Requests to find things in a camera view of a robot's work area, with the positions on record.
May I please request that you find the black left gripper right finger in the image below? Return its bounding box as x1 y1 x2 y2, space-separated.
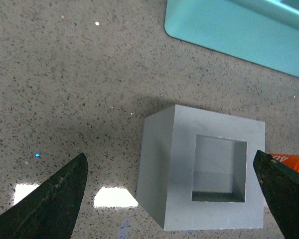
253 150 299 239

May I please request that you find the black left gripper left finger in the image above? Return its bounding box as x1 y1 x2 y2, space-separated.
0 153 88 239

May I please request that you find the gray cube square recess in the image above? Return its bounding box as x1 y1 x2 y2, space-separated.
136 105 265 231

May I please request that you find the orange cylinder part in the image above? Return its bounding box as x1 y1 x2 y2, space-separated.
269 153 299 173

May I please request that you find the light blue plastic box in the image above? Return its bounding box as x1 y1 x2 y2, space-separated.
164 0 299 77

